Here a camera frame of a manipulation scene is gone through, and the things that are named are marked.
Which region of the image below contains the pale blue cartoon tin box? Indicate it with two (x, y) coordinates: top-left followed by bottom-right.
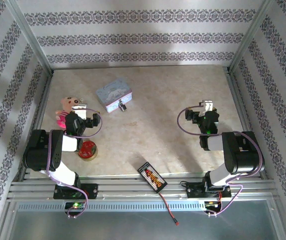
(95, 78), (135, 115)

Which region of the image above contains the pink pig plush toy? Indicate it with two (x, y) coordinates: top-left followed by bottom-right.
(55, 96), (85, 130)

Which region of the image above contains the round red gold tin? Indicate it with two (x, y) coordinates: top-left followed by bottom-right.
(77, 140), (99, 163)

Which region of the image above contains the grey metal panel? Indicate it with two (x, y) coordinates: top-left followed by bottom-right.
(0, 199), (286, 240)

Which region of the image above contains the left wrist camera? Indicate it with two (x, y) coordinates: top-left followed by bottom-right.
(70, 104), (88, 120)

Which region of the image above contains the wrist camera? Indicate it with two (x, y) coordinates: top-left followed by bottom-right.
(199, 99), (215, 113)
(70, 104), (88, 120)

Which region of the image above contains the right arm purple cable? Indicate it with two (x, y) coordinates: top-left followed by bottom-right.
(177, 104), (264, 218)

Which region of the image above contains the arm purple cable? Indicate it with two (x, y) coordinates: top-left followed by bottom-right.
(177, 104), (264, 218)
(45, 107), (104, 220)

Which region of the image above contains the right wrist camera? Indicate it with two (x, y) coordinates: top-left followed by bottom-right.
(199, 99), (215, 113)

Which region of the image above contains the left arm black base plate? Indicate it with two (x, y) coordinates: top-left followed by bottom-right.
(52, 183), (99, 200)

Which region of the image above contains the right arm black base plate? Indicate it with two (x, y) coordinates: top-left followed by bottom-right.
(185, 181), (232, 200)

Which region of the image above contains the aluminium rail base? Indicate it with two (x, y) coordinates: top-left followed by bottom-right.
(6, 173), (278, 201)

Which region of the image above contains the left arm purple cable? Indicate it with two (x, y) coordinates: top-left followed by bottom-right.
(45, 107), (104, 220)

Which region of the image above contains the grey slotted cable duct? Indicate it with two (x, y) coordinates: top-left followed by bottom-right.
(15, 201), (275, 213)

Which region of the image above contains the red black wire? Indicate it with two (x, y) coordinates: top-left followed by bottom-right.
(158, 191), (180, 227)

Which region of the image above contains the aluminium corner post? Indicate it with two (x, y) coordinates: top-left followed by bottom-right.
(227, 0), (275, 73)
(6, 0), (54, 74)

